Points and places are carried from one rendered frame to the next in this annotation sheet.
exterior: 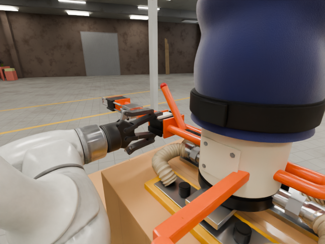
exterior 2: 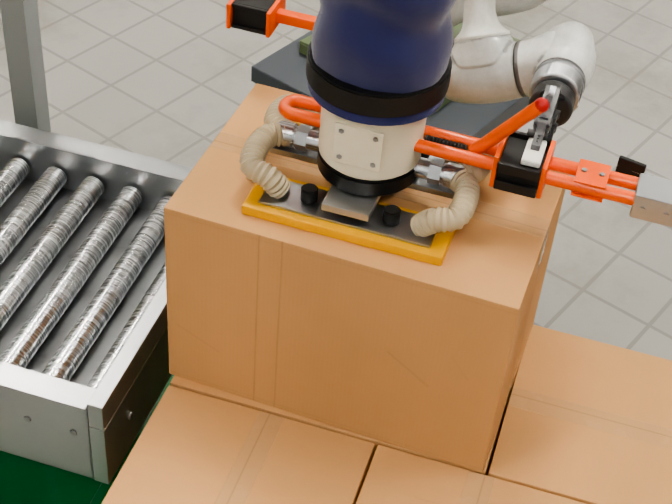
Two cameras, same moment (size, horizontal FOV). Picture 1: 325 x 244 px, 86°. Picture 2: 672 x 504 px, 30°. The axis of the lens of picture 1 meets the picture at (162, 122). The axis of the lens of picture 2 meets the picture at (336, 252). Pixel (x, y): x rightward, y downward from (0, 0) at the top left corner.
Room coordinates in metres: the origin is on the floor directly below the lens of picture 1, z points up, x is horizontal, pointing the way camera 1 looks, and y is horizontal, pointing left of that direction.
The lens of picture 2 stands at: (1.66, -1.18, 2.27)
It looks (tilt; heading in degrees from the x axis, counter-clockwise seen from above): 42 degrees down; 144
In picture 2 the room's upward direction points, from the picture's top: 5 degrees clockwise
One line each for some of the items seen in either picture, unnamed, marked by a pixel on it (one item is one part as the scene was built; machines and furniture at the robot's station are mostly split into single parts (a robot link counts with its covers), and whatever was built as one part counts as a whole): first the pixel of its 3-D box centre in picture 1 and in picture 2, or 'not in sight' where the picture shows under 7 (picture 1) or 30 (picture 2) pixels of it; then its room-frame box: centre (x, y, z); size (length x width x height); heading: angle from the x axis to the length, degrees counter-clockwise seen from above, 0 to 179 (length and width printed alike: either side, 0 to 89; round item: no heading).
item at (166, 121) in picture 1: (166, 122); (522, 163); (0.53, -0.01, 1.07); 0.10 x 0.08 x 0.06; 129
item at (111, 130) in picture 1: (118, 135); (548, 112); (0.44, 0.12, 1.07); 0.09 x 0.07 x 0.08; 130
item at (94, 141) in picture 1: (91, 143); (556, 89); (0.39, 0.18, 1.07); 0.09 x 0.06 x 0.09; 40
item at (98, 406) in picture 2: not in sight; (174, 288); (0.05, -0.39, 0.58); 0.70 x 0.03 x 0.06; 130
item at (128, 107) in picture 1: (132, 110); (656, 199); (0.70, 0.12, 1.06); 0.07 x 0.07 x 0.04; 39
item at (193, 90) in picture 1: (247, 101); (379, 65); (0.33, -0.17, 1.19); 0.23 x 0.23 x 0.04
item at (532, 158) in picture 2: (162, 115); (534, 152); (0.54, 0.00, 1.09); 0.07 x 0.03 x 0.01; 130
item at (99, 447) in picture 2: not in sight; (176, 327); (0.06, -0.39, 0.47); 0.70 x 0.03 x 0.15; 130
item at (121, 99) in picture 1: (119, 102); not in sight; (0.81, 0.20, 1.07); 0.08 x 0.07 x 0.05; 39
